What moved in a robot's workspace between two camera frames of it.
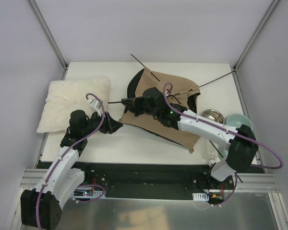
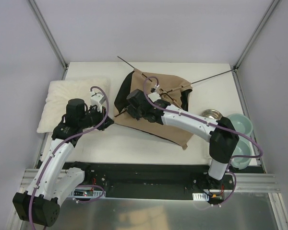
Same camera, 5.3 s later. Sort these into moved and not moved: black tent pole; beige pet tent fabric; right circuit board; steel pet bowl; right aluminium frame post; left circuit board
Moved: beige pet tent fabric; black tent pole
Not moved: left circuit board; steel pet bowl; right aluminium frame post; right circuit board
